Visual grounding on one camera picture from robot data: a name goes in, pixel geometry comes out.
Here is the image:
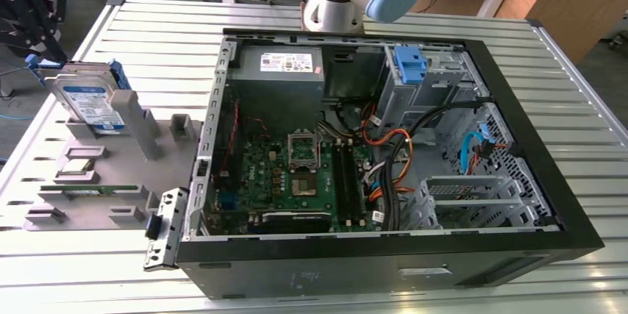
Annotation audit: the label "blue drive latch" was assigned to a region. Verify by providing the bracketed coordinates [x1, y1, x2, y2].
[392, 46, 428, 85]

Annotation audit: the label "green motherboard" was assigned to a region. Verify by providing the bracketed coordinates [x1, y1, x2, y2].
[209, 128, 388, 234]

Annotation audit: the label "metal socket cover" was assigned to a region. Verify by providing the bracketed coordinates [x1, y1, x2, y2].
[285, 129, 324, 172]

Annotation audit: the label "blue data wire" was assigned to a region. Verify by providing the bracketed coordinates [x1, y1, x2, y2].
[460, 132, 486, 175]

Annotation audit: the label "metal slot retainer bracket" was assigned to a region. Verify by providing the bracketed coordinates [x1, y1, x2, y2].
[142, 187, 192, 271]

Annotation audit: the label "wooden cabinet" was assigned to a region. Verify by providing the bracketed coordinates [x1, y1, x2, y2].
[526, 0, 628, 67]

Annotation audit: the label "grey parts rack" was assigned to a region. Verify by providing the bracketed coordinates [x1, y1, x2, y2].
[21, 89, 205, 232]

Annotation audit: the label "metal drive cage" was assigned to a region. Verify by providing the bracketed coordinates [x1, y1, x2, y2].
[377, 44, 489, 129]

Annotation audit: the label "green RAM stick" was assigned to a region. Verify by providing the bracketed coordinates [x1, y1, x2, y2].
[41, 185, 138, 197]

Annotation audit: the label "black gripper finger with plate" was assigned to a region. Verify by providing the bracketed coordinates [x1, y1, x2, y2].
[28, 0, 69, 61]

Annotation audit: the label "black gripper finger link bars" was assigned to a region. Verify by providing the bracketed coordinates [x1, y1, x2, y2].
[0, 10, 40, 50]

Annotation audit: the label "black graphics card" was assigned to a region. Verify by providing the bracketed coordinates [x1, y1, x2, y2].
[249, 210, 332, 234]

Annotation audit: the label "black PC case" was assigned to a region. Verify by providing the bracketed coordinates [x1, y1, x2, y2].
[174, 27, 605, 299]

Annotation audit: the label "silver CPU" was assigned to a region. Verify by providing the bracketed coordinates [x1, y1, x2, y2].
[56, 159, 97, 177]

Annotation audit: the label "grey power supply unit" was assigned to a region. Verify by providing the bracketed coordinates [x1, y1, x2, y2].
[228, 46, 328, 124]

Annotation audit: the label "black cable bundle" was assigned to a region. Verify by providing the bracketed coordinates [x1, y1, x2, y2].
[381, 99, 494, 230]

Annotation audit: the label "orange yellow wire bundle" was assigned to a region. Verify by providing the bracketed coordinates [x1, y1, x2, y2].
[362, 128, 416, 197]

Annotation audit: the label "blue floor cable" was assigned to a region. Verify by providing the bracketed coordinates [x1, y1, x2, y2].
[0, 110, 33, 122]

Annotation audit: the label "orange red power wire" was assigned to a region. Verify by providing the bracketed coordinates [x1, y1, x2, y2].
[470, 143, 514, 175]

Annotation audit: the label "blue expansion slot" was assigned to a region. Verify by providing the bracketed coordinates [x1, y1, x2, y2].
[218, 189, 237, 213]

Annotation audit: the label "red black fan wire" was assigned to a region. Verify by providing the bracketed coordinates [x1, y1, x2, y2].
[222, 102, 269, 179]

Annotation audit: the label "hard disk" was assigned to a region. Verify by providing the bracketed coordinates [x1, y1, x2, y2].
[24, 54, 132, 135]

